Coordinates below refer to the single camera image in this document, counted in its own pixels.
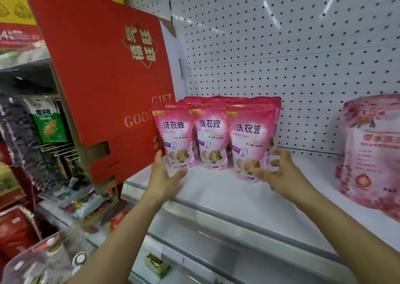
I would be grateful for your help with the person's left hand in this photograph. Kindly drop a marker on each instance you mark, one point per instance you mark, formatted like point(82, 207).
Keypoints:
point(161, 180)

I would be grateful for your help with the person's right hand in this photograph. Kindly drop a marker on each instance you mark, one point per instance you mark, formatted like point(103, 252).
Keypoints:
point(286, 177)

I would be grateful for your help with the person's left thumb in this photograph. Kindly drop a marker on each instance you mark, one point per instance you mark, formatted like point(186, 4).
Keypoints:
point(178, 175)

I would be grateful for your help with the person's right thumb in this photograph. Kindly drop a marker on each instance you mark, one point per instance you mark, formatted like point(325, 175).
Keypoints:
point(259, 173)

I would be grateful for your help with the person's left forearm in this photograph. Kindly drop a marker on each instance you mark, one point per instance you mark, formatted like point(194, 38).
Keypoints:
point(125, 243)

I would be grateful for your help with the person's right forearm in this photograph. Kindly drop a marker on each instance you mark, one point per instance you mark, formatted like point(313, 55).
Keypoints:
point(343, 230)

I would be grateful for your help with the white metal shelf board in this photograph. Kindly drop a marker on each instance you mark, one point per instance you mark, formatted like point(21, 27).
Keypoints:
point(237, 208)

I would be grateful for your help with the group of pink detergent pouches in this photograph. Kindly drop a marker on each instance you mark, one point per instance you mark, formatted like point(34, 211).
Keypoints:
point(215, 137)

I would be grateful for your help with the orange snack packet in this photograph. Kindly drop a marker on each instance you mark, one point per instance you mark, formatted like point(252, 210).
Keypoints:
point(118, 219)

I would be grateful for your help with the small green carton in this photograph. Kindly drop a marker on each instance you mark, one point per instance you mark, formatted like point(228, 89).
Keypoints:
point(157, 265)

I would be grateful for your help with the pale blue plastic packet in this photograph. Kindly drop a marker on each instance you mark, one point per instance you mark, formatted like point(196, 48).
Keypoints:
point(89, 206)

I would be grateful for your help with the large pink floral refill bag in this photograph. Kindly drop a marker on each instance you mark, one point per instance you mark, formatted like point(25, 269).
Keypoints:
point(370, 155)

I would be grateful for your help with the red cardboard gift box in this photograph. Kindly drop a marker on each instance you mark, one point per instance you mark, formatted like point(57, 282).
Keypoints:
point(103, 83)

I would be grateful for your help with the white pegboard back panel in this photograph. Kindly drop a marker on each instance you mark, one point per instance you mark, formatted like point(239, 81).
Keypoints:
point(281, 52)

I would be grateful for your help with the green snack packet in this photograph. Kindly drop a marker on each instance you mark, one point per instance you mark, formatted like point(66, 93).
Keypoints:
point(49, 122)

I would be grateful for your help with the row of dark patterned packets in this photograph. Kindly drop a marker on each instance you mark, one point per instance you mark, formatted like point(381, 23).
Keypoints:
point(25, 155)

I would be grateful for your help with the clear plastic container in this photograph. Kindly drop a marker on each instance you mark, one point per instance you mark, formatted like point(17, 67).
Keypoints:
point(40, 258)

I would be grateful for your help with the red packaged goods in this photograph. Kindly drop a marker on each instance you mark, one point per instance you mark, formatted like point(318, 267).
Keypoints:
point(15, 230)

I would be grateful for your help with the yellow poster sign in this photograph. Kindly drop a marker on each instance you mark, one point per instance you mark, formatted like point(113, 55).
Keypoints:
point(15, 2)

